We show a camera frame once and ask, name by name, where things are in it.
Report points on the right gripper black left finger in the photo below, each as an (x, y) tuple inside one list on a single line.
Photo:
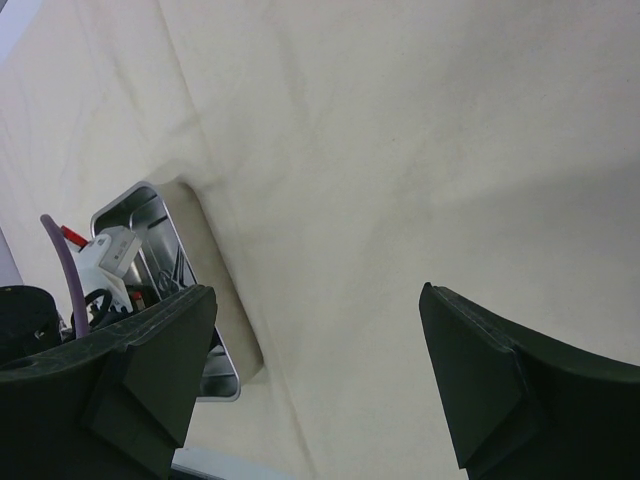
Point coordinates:
[(115, 404)]

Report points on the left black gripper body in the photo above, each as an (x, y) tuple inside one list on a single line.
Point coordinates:
[(30, 323)]

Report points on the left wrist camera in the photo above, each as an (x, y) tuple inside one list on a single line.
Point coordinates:
[(103, 261)]

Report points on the beige cloth wrap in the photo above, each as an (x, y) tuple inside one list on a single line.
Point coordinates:
[(345, 154)]

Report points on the steel instrument tray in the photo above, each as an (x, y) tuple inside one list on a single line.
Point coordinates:
[(166, 217)]

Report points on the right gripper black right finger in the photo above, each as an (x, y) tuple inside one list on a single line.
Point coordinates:
[(522, 405)]

